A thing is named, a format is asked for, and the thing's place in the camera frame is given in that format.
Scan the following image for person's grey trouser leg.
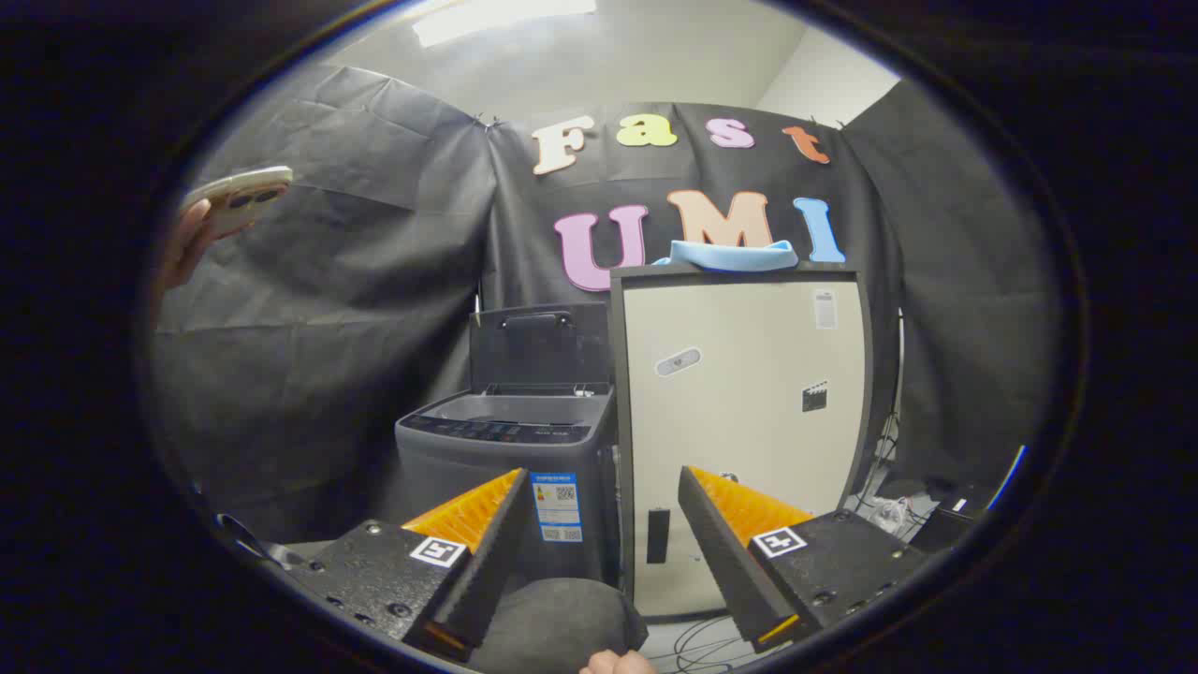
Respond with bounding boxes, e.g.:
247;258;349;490
468;578;649;674

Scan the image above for floor cables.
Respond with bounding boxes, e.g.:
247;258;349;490
648;613;796;674

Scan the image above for ceiling light panel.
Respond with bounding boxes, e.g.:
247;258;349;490
412;0;598;48

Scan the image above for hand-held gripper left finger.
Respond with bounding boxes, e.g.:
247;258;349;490
277;468;533;664

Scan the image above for grey washing machine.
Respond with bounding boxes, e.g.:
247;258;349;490
395;382;621;586

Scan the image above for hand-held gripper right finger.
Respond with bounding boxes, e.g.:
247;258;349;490
678;465;928;654

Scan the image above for black device with white label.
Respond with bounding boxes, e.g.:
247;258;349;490
910;482;999;555

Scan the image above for cream cabinet with dark frame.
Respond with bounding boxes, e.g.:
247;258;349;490
608;264;877;624

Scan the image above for light blue shirt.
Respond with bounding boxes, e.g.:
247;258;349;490
652;240;799;273

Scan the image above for white smartphone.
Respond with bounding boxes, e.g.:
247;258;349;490
183;166;294;237

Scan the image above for black backdrop cloth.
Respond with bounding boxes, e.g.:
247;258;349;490
150;64;1059;546

